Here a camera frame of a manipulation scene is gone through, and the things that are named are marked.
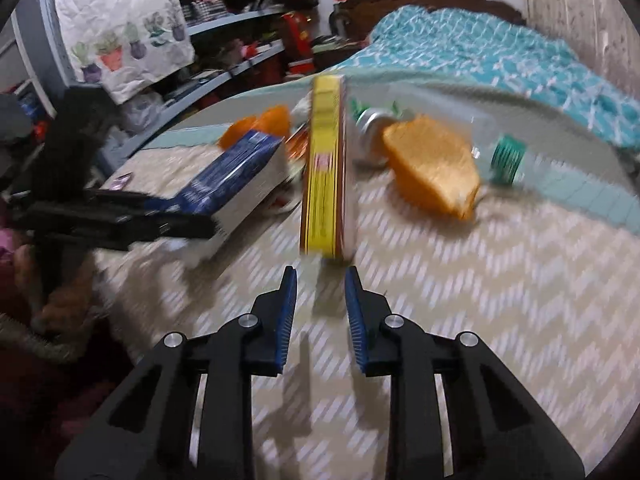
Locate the white plastic bag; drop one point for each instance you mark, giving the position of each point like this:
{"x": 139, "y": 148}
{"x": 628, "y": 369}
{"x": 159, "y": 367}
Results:
{"x": 142, "y": 110}

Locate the orange snack wrapper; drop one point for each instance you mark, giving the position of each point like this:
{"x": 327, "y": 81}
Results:
{"x": 297, "y": 147}

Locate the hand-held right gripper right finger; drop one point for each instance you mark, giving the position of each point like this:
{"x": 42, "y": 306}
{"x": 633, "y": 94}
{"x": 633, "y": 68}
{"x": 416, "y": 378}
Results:
{"x": 356, "y": 325}

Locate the person's left hand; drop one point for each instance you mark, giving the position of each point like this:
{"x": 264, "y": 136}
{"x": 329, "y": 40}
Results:
{"x": 57, "y": 305}

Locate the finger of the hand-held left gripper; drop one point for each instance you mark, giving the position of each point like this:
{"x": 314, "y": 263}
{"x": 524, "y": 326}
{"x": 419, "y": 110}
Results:
{"x": 132, "y": 199}
{"x": 170, "y": 230}

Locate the red container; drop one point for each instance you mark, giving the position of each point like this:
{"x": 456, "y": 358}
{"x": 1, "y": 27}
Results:
{"x": 296, "y": 40}

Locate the white tote bag plant print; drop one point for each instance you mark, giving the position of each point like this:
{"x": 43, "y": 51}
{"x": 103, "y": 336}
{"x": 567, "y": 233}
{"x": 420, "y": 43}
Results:
{"x": 120, "y": 10}

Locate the blue and white box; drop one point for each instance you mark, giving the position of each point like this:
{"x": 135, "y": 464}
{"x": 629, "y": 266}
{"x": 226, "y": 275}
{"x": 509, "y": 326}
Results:
{"x": 240, "y": 175}

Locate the beige zigzag bedspread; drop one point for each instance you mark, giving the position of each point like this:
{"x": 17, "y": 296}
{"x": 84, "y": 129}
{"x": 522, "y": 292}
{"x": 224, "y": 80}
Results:
{"x": 450, "y": 285}

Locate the yellow cardboard box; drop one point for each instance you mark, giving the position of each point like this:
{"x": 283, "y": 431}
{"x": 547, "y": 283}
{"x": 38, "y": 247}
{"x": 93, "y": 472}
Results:
{"x": 322, "y": 170}

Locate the green and silver can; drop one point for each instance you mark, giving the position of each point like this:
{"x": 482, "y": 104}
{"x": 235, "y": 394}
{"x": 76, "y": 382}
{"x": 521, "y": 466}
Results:
{"x": 372, "y": 130}

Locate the grey shelf unit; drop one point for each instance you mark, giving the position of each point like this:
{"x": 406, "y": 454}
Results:
{"x": 235, "y": 17}

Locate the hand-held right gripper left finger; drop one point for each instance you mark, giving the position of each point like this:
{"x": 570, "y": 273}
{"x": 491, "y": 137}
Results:
{"x": 287, "y": 320}

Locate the teal patterned blanket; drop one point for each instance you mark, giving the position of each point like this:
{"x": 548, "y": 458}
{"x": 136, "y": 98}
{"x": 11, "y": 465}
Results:
{"x": 475, "y": 45}

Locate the clear plastic bottle green label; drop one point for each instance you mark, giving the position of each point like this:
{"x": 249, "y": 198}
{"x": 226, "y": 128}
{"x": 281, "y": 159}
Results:
{"x": 507, "y": 157}

